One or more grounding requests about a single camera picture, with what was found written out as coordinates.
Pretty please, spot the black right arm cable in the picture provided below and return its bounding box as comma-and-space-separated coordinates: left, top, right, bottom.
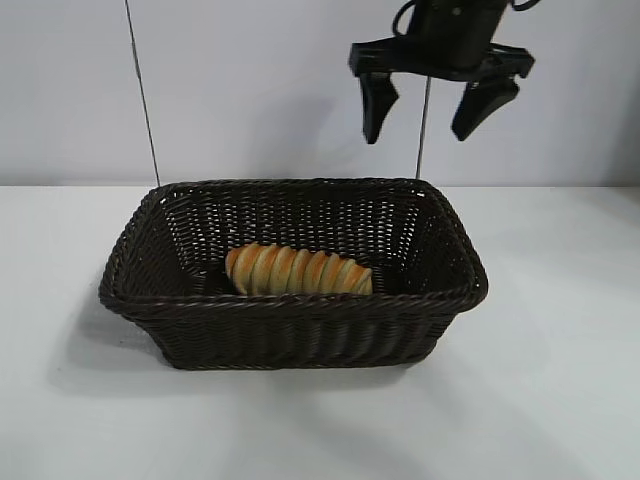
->
392, 0, 419, 37

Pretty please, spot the dark brown woven basket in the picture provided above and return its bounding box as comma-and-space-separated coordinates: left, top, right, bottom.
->
98, 177, 489, 371

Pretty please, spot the long striped bread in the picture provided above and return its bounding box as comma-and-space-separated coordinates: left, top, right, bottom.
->
224, 242, 375, 297

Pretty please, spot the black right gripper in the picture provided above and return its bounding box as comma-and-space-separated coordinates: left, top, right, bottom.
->
348, 0, 536, 145

